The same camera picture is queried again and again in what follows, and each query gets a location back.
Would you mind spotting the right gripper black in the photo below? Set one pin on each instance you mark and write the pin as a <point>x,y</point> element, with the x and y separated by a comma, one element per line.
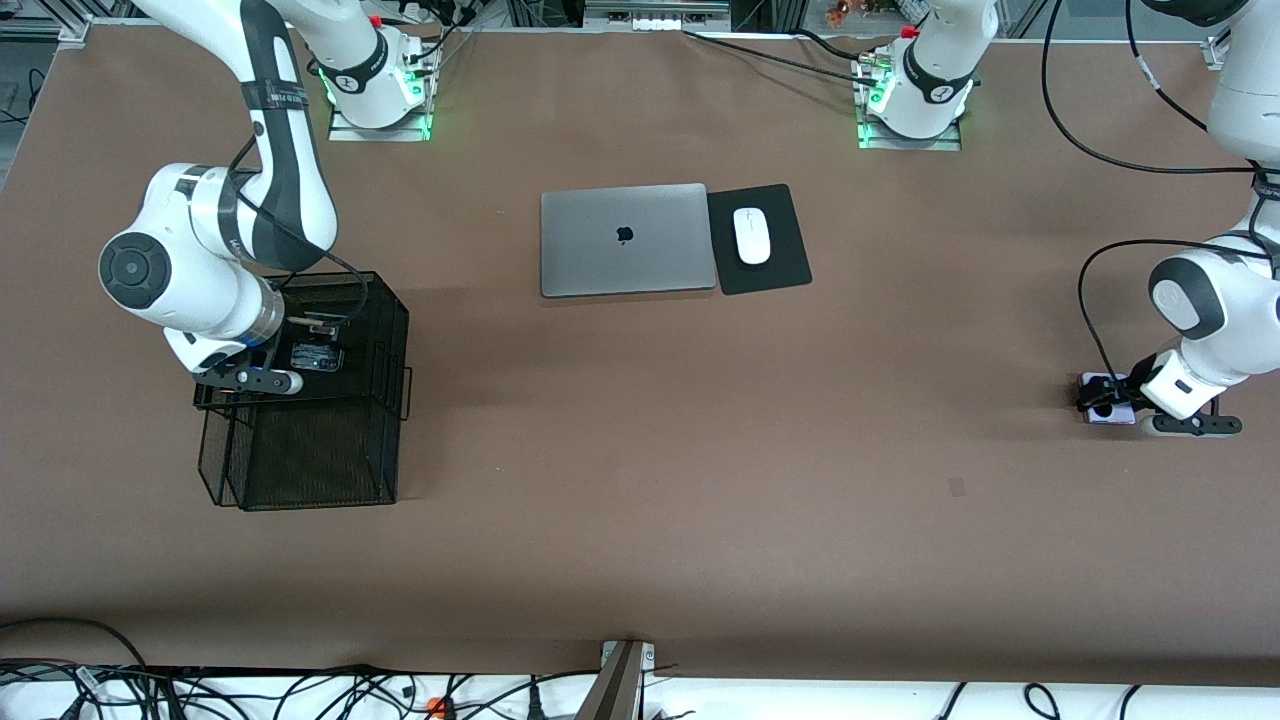
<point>308,355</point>

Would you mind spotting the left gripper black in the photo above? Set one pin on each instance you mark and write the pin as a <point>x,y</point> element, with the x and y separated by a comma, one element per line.
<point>1117,388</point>

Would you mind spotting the black flip phone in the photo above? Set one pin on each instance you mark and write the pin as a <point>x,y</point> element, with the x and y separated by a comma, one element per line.
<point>318,358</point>

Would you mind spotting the white lavender flip phone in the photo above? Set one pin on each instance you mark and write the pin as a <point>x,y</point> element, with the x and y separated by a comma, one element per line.
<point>1122,418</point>

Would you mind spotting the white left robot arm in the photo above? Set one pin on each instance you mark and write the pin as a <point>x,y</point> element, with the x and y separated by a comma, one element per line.
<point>930,60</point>

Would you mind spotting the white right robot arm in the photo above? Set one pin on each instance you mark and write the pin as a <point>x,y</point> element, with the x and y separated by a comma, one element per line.
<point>200,290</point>

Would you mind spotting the grey closed laptop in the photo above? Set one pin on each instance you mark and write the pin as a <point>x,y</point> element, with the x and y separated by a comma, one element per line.
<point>600,250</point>

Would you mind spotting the black mouse pad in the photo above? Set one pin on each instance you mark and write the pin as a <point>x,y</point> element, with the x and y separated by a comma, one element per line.
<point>785,240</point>

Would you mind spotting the white computer mouse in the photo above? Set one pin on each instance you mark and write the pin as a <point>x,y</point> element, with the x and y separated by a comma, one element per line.
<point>752,235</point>

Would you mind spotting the silver power strip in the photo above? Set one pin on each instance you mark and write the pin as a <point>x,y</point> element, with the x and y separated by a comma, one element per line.
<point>655,12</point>

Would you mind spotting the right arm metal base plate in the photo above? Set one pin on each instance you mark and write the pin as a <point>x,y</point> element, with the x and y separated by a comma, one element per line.
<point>345,133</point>

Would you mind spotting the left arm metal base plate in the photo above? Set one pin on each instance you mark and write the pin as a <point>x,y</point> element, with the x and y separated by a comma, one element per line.
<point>870,143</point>

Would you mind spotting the aluminium profile post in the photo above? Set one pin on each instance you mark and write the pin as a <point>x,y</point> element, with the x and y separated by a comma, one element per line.
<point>615,690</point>

